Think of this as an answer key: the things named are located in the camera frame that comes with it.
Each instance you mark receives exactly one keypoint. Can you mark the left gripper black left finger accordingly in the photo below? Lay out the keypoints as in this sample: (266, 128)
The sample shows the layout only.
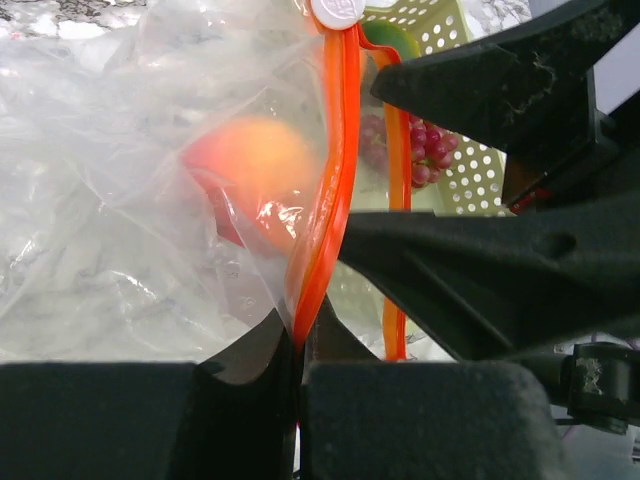
(228, 417)

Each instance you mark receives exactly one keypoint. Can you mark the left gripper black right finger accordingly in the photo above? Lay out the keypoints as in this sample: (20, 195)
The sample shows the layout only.
(362, 418)

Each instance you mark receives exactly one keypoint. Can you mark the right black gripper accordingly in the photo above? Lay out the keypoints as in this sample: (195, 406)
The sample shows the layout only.
(487, 288)

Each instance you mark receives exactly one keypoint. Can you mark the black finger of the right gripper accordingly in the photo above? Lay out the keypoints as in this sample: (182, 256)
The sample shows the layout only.
(524, 90)

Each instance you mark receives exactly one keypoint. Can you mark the red grapes bunch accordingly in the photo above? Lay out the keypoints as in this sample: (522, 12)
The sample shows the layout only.
(432, 148)

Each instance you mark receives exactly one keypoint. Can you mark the peach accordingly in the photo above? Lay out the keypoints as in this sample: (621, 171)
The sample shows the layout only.
(266, 168)

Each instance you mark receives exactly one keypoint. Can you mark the green plastic basket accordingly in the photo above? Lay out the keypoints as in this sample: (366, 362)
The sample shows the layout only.
(452, 174)

